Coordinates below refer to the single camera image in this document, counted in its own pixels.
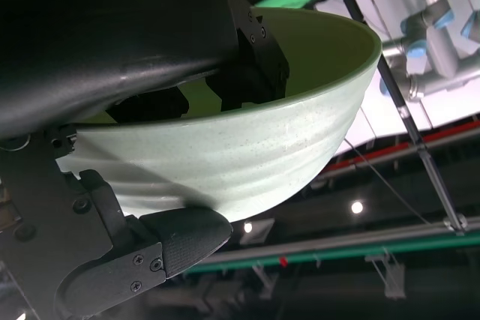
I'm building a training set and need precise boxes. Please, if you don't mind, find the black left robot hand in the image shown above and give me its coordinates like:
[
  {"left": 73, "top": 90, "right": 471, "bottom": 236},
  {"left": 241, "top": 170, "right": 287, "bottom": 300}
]
[{"left": 0, "top": 0, "right": 292, "bottom": 320}]

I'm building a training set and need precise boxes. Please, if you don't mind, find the pale green bowl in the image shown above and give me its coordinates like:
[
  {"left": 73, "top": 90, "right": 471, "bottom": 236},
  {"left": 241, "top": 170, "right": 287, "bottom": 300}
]
[{"left": 55, "top": 7, "right": 383, "bottom": 223}]

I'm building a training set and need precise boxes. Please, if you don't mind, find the green ceiling beam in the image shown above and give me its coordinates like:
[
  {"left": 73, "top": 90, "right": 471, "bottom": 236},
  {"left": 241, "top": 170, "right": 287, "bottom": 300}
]
[{"left": 183, "top": 228, "right": 480, "bottom": 276}]

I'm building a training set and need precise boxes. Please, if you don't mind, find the black metal pole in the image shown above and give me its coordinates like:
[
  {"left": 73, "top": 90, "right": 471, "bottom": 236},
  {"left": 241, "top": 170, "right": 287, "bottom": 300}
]
[{"left": 325, "top": 0, "right": 469, "bottom": 238}]

